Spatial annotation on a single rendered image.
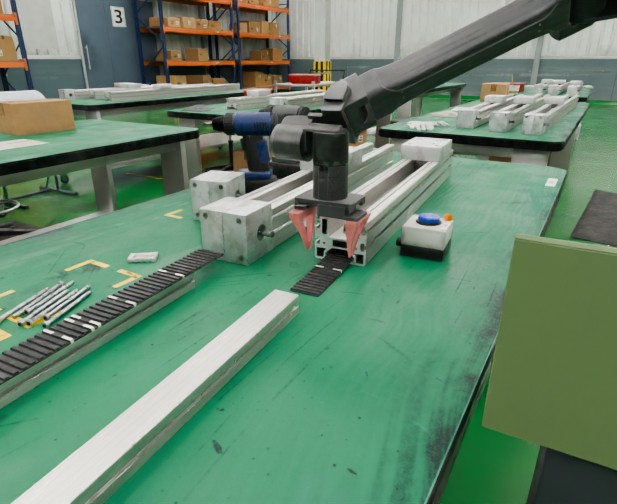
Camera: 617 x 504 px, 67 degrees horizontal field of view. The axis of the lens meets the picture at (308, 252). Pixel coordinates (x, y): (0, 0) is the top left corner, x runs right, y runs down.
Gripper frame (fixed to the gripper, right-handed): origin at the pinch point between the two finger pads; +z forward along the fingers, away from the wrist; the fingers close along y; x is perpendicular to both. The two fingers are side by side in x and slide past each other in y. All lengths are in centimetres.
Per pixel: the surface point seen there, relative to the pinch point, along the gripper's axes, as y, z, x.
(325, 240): 3.0, 0.8, -4.9
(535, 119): -24, -3, -194
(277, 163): 43, -1, -56
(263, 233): 13.4, -0.4, -0.4
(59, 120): 197, -2, -99
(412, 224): -10.5, -1.4, -14.3
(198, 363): 0.4, 1.6, 34.7
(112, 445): -0.5, 1.6, 47.6
